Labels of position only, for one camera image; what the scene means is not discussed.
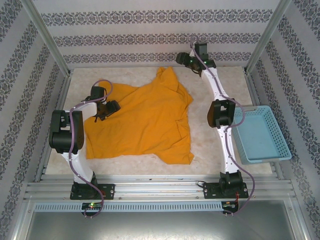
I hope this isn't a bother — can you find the grey slotted cable duct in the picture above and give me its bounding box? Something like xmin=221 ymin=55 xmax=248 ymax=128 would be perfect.
xmin=33 ymin=201 xmax=224 ymax=212

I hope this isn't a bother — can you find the orange t-shirt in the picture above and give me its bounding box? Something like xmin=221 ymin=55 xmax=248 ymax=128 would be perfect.
xmin=84 ymin=66 xmax=195 ymax=165

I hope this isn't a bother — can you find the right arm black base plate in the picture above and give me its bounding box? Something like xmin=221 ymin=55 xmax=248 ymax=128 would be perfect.
xmin=202 ymin=181 xmax=250 ymax=200

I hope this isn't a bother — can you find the aluminium corner post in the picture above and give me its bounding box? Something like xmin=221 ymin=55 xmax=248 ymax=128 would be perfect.
xmin=243 ymin=0 xmax=293 ymax=76
xmin=21 ymin=0 xmax=74 ymax=77

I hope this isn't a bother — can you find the light blue plastic basket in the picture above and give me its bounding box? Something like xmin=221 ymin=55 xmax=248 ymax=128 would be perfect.
xmin=231 ymin=105 xmax=293 ymax=165

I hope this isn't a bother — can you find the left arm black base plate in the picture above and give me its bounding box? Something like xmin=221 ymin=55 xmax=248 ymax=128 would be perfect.
xmin=69 ymin=183 xmax=116 ymax=201

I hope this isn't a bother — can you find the grey steel sheet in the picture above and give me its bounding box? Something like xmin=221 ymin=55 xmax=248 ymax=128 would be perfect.
xmin=24 ymin=211 xmax=301 ymax=240

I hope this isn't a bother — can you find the aluminium mounting rail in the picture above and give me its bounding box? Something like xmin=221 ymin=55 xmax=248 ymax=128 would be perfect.
xmin=23 ymin=174 xmax=293 ymax=201

